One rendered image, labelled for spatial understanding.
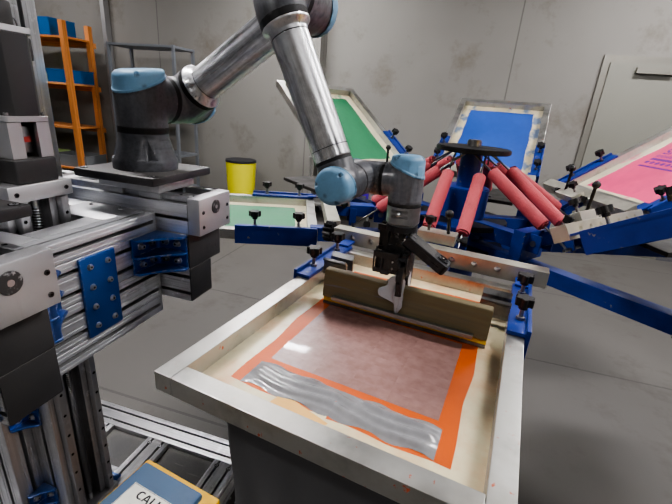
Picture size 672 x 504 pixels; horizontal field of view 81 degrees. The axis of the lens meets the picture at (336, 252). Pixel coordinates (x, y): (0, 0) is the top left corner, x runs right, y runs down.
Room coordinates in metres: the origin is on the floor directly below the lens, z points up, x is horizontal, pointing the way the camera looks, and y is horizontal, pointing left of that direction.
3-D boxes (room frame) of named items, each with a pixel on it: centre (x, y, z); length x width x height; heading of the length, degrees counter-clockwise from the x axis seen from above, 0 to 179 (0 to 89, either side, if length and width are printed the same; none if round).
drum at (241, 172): (5.45, 1.39, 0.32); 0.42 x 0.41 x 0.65; 75
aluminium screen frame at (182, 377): (0.80, -0.13, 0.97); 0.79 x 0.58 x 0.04; 156
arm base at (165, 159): (1.00, 0.50, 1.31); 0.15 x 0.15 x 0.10
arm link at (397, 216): (0.87, -0.14, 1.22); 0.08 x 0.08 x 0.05
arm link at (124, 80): (1.01, 0.49, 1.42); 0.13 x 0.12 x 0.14; 157
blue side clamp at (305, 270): (1.13, 0.03, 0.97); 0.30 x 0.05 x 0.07; 156
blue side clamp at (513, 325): (0.91, -0.48, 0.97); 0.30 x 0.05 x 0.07; 156
